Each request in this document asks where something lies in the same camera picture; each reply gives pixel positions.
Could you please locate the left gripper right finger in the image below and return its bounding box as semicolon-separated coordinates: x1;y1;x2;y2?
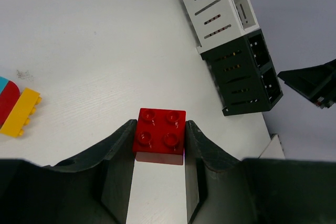
185;120;335;223

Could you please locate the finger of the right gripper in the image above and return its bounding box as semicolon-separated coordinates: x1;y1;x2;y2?
278;60;335;109

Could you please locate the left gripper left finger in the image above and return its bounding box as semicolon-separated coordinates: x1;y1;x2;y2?
1;120;137;223

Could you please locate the black slotted container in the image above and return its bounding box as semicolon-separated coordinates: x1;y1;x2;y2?
201;29;283;116

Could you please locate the white slotted container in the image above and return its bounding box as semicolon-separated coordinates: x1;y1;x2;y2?
182;0;260;53

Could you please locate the red green blue lego stack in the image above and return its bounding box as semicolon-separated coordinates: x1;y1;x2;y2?
132;108;186;165

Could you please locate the blue red yellow lego stack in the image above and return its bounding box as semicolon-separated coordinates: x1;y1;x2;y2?
1;77;42;137

